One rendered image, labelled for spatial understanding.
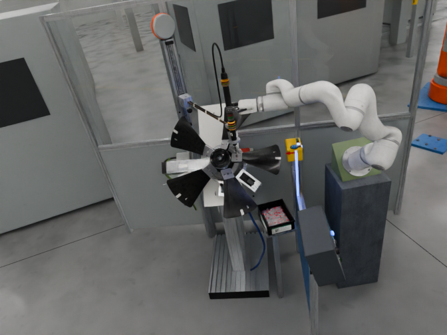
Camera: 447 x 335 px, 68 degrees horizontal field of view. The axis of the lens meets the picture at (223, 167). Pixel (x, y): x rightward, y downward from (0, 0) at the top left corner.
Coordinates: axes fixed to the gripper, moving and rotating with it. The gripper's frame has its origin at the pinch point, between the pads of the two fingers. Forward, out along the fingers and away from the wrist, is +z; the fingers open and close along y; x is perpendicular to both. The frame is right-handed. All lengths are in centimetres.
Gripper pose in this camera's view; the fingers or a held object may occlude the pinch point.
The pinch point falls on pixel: (229, 108)
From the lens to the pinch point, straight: 185.5
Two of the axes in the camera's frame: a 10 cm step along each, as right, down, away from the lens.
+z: -9.9, 0.9, 1.4
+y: 0.7, -5.5, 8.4
